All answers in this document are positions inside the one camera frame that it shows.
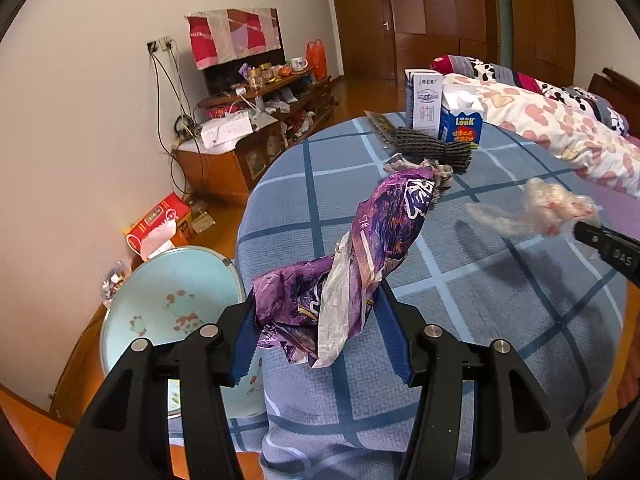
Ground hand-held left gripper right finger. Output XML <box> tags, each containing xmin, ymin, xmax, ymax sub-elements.
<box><xmin>374</xmin><ymin>280</ymin><xmax>586</xmax><ymax>480</ymax></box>

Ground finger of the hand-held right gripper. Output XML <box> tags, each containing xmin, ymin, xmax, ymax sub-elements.
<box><xmin>572</xmin><ymin>220</ymin><xmax>640</xmax><ymax>289</ymax></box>

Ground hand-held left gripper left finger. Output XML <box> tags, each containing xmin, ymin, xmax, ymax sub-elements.
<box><xmin>56</xmin><ymin>301</ymin><xmax>258</xmax><ymax>480</ymax></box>

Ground clear plastic wrap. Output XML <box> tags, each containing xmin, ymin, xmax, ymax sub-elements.
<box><xmin>466</xmin><ymin>177</ymin><xmax>601</xmax><ymax>239</ymax></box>

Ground light blue basin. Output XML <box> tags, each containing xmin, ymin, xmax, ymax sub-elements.
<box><xmin>99</xmin><ymin>246</ymin><xmax>266</xmax><ymax>419</ymax></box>

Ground purple snack wrapper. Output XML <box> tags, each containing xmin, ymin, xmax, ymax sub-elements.
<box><xmin>252</xmin><ymin>167</ymin><xmax>441</xmax><ymax>370</ymax></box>

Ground pink heart print blanket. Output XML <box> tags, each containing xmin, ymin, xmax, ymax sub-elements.
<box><xmin>442</xmin><ymin>72</ymin><xmax>640</xmax><ymax>194</ymax></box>

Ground clear bag of small items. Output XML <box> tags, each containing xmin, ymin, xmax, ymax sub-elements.
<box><xmin>100</xmin><ymin>260</ymin><xmax>134</xmax><ymax>304</ymax></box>

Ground red cardboard box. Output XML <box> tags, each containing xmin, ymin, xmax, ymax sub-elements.
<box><xmin>125</xmin><ymin>192</ymin><xmax>194</xmax><ymax>249</ymax></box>

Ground wooden bed headboard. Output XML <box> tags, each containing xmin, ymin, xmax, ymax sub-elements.
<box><xmin>590</xmin><ymin>67</ymin><xmax>640</xmax><ymax>107</ymax></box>

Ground wooden television cabinet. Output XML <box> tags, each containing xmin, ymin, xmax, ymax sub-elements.
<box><xmin>172</xmin><ymin>72</ymin><xmax>336</xmax><ymax>207</ymax></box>

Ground blue drink carton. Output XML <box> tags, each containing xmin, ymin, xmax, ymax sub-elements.
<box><xmin>439</xmin><ymin>89</ymin><xmax>485</xmax><ymax>149</ymax></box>

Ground dark grey knit cloth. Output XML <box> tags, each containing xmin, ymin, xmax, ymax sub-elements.
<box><xmin>395</xmin><ymin>127</ymin><xmax>474</xmax><ymax>174</ymax></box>

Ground gold patterned packaging strip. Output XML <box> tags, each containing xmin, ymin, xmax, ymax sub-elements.
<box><xmin>363</xmin><ymin>111</ymin><xmax>409</xmax><ymax>149</ymax></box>

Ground white flat box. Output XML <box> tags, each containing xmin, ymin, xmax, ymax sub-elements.
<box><xmin>199</xmin><ymin>112</ymin><xmax>251</xmax><ymax>149</ymax></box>

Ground white milk carton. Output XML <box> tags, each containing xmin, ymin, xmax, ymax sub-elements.
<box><xmin>404</xmin><ymin>68</ymin><xmax>445</xmax><ymax>137</ymax></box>

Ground black television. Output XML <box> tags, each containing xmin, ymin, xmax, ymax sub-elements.
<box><xmin>202</xmin><ymin>7</ymin><xmax>286</xmax><ymax>96</ymax></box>

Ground wooden wardrobe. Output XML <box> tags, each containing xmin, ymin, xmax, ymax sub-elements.
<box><xmin>385</xmin><ymin>0</ymin><xmax>591</xmax><ymax>89</ymax></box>

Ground group of glass jars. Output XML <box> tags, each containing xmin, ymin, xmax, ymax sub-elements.
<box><xmin>247</xmin><ymin>62</ymin><xmax>274</xmax><ymax>89</ymax></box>

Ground orange plastic bag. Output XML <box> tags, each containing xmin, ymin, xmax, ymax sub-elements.
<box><xmin>306</xmin><ymin>39</ymin><xmax>329</xmax><ymax>81</ymax></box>

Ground red pink patchwork cloth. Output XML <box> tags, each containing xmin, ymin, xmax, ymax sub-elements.
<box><xmin>185</xmin><ymin>7</ymin><xmax>282</xmax><ymax>71</ymax></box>

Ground wooden door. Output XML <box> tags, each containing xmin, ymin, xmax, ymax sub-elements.
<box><xmin>330</xmin><ymin>0</ymin><xmax>401</xmax><ymax>81</ymax></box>

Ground black cables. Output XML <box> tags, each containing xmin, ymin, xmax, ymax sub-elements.
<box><xmin>150</xmin><ymin>50</ymin><xmax>206</xmax><ymax>197</ymax></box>

